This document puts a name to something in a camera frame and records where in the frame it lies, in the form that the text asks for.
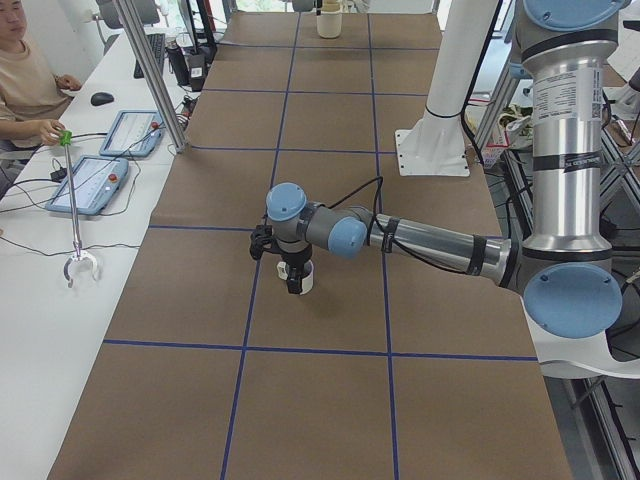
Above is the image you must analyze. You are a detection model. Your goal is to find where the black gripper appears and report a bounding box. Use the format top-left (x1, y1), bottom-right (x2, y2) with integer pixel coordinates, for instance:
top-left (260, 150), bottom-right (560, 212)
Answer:
top-left (284, 245), bottom-right (311, 294)

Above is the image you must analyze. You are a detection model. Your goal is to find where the white plastic cup with handle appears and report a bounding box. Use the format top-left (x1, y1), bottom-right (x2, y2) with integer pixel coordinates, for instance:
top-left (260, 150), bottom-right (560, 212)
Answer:
top-left (276, 261), bottom-right (314, 295)

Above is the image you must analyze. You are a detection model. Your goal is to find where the silver reacher grabber green handle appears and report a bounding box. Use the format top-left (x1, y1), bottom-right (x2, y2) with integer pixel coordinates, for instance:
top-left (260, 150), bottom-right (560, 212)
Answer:
top-left (59, 130), bottom-right (99, 288)

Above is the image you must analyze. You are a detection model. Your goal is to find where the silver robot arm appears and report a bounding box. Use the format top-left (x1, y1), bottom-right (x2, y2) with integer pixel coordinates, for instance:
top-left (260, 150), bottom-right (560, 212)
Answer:
top-left (249, 1), bottom-right (623, 339)

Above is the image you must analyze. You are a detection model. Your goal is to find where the person's right hand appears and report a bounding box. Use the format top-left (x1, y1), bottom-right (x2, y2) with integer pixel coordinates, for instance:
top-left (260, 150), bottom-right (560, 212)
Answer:
top-left (38, 119), bottom-right (65, 146)

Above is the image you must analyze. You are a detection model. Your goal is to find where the person's left hand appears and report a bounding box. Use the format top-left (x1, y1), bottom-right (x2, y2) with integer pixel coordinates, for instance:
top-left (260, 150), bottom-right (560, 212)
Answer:
top-left (55, 74), bottom-right (82, 91)

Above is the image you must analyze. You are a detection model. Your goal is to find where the far blue teach pendant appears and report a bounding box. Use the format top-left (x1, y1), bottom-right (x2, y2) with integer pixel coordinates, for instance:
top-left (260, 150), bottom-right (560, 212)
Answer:
top-left (99, 110), bottom-right (163, 157)

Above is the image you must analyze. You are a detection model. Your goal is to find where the black water bottle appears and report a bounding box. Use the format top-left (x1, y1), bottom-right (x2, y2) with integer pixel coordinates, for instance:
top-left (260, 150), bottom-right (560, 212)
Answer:
top-left (166, 39), bottom-right (190, 86)

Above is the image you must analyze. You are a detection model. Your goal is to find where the black computer mouse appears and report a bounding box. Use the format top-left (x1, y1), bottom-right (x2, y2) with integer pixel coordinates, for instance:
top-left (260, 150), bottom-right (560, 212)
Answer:
top-left (90, 92), bottom-right (115, 106)

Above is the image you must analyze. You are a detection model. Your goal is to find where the white chair seat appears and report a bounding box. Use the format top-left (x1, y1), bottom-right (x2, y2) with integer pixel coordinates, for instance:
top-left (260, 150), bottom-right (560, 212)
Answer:
top-left (528, 321), bottom-right (639, 380)

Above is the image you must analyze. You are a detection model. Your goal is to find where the white plastic bag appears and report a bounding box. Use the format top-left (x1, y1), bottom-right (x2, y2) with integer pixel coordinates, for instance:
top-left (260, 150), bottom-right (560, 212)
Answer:
top-left (498, 104), bottom-right (533, 150)

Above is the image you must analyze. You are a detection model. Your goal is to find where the black keyboard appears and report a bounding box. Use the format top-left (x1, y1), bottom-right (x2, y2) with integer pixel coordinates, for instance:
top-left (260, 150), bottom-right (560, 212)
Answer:
top-left (132, 32), bottom-right (167, 80)

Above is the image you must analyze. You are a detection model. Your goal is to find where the person in beige shirt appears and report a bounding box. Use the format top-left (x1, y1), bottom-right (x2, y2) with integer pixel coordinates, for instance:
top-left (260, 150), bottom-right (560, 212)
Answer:
top-left (0, 0), bottom-right (82, 197)

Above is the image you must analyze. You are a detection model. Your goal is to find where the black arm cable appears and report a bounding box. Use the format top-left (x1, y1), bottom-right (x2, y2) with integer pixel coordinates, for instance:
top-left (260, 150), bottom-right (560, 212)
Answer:
top-left (324, 175), bottom-right (476, 275)

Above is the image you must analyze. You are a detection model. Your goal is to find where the aluminium frame post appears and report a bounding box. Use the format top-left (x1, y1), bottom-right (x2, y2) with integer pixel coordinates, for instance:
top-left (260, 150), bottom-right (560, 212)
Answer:
top-left (113, 0), bottom-right (187, 153)

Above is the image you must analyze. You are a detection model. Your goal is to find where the white camera pole with base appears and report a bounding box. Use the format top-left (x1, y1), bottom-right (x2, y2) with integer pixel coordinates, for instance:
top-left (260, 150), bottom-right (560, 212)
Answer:
top-left (395, 0), bottom-right (501, 177)

